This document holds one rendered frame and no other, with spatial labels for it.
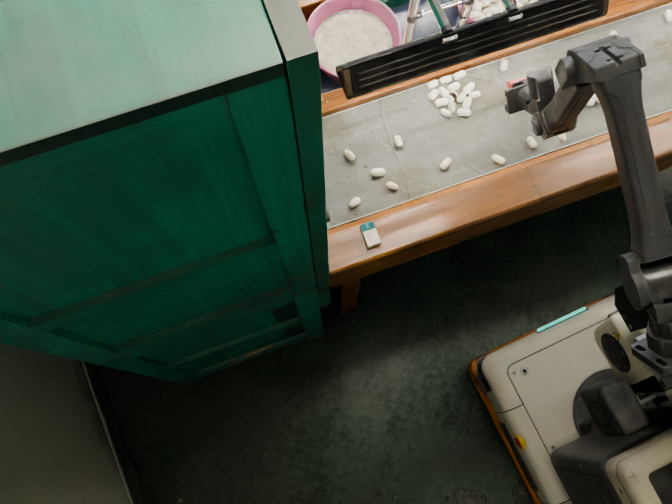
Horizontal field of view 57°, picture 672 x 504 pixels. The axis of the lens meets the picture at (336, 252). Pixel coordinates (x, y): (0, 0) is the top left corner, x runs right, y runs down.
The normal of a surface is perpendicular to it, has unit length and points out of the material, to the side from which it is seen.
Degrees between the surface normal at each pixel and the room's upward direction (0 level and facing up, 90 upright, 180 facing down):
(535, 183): 0
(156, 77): 2
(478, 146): 0
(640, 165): 30
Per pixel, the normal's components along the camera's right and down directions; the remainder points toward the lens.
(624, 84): -0.07, 0.25
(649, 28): 0.00, -0.25
